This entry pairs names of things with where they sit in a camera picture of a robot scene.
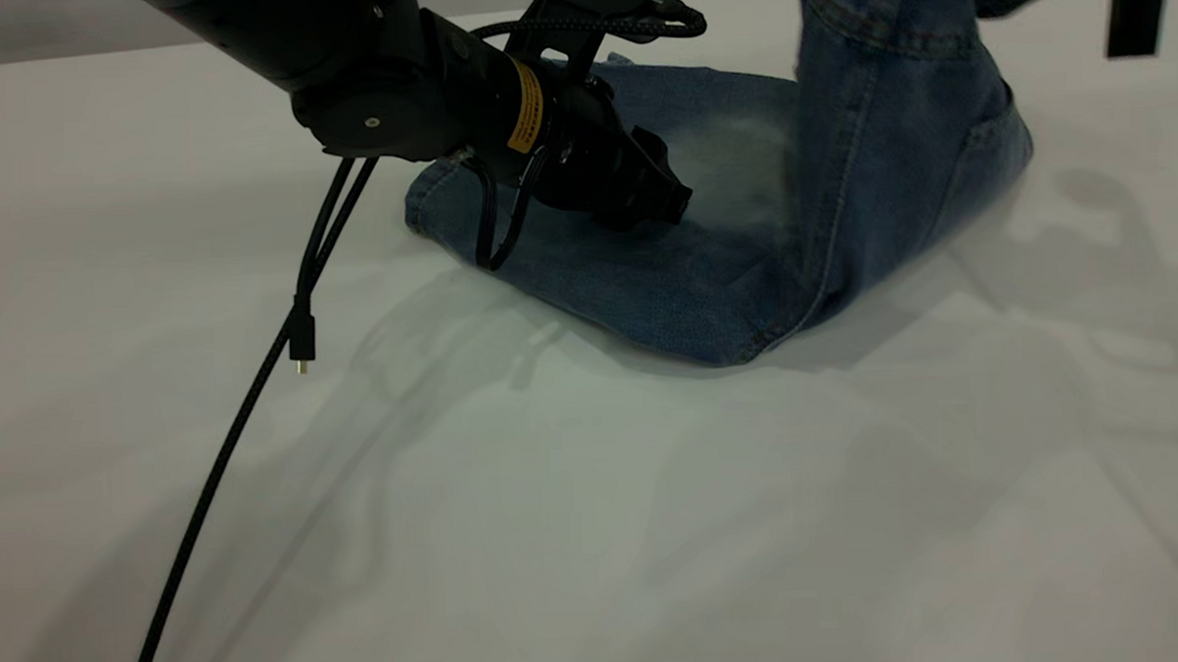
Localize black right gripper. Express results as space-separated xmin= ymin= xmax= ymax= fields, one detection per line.
xmin=1058 ymin=0 xmax=1175 ymax=61

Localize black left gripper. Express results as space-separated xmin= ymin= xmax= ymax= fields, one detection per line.
xmin=531 ymin=68 xmax=696 ymax=238

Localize blue denim pants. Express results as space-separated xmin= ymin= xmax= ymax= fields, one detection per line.
xmin=399 ymin=0 xmax=1081 ymax=379

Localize thin black wrist cable loops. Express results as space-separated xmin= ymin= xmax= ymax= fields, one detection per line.
xmin=465 ymin=146 xmax=554 ymax=274

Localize black braided camera cable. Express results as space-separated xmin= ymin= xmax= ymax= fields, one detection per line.
xmin=468 ymin=0 xmax=709 ymax=50

